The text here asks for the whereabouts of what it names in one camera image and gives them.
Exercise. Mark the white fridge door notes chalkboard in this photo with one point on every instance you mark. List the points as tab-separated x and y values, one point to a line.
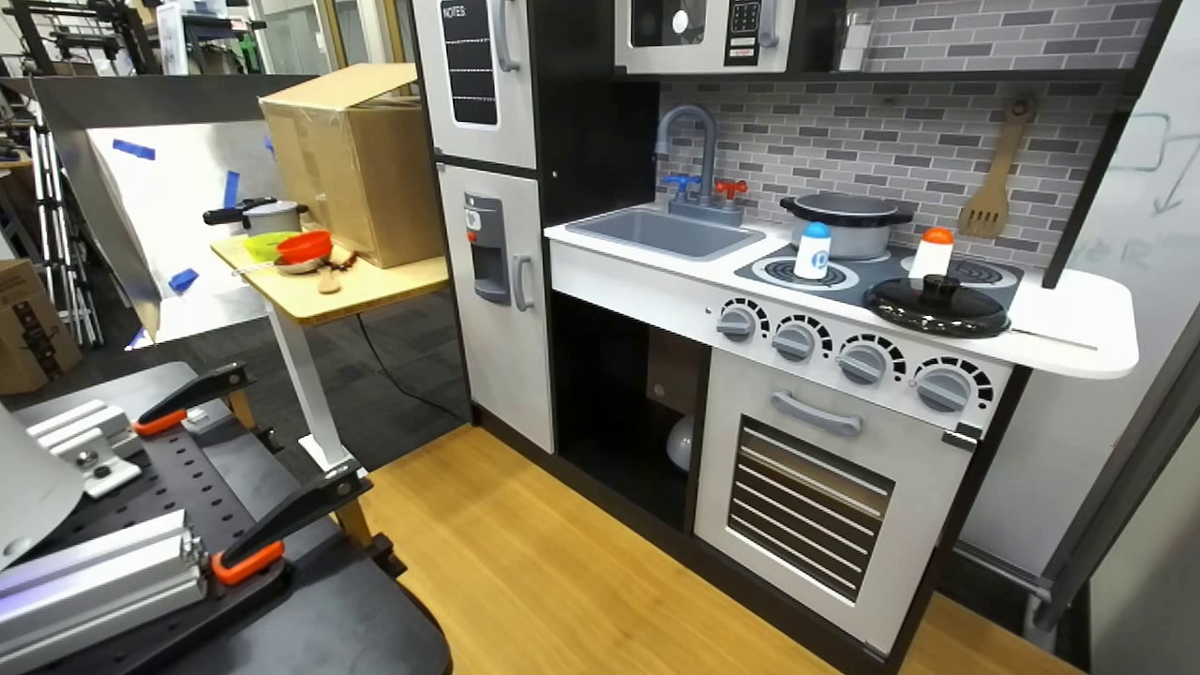
432	88

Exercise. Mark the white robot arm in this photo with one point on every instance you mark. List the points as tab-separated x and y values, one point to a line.
32	493

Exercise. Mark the white fridge door water dispenser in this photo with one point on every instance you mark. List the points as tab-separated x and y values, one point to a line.
494	361

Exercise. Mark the grey toy sink basin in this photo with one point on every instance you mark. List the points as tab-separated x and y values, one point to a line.
662	233

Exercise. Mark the grey stove knob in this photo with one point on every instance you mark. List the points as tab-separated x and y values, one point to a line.
862	361
737	325
795	338
945	387

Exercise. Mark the black white toy kitchen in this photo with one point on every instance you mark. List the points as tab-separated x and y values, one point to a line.
600	126

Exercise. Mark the white bottle blue cap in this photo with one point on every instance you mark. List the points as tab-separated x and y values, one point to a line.
811	255

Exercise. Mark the grey toy faucet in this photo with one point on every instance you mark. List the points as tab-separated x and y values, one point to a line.
686	126

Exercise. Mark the light wooden table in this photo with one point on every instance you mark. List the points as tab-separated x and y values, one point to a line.
360	291

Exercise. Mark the wooden toy piece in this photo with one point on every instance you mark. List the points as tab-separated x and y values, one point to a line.
337	258

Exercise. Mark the grey toy pot with lid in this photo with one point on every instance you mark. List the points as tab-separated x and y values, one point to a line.
850	217

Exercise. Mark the large brown cardboard box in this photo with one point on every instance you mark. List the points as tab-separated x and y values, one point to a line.
360	175

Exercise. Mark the red toy bowl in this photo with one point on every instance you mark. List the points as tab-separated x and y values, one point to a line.
305	250

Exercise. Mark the toy microwave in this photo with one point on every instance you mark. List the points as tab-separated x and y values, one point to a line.
699	37

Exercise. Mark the black pan lid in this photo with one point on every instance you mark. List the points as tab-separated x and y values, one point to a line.
937	308

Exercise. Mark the white bottle orange cap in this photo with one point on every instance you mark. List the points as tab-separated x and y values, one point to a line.
930	255

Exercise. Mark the green toy piece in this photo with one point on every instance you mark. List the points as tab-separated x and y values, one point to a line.
260	246

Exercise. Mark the black clamp orange tip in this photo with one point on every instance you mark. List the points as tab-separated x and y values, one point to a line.
287	512
190	396

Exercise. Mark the white oven door with slats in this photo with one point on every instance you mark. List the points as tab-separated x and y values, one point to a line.
922	526

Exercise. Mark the black perforated mounting board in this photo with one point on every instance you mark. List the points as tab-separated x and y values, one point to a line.
324	622

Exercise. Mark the blue magnet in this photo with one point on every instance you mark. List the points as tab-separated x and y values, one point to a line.
229	187
180	283
131	151

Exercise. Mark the wooden slotted spatula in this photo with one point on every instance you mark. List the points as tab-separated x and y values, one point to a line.
987	211

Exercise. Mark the white panel with blue magnets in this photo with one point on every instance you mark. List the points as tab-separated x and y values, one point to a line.
161	226

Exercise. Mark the large white whiteboard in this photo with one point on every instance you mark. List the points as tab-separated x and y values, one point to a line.
1127	226

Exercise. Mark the metal folding ladder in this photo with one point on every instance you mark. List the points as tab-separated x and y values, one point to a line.
57	237

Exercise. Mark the long aluminium extrusion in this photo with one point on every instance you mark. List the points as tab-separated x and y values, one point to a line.
87	581

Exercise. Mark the small printed cardboard box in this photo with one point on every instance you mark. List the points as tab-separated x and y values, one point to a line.
32	331

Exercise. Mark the small aluminium bracket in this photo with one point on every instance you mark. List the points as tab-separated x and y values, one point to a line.
79	437

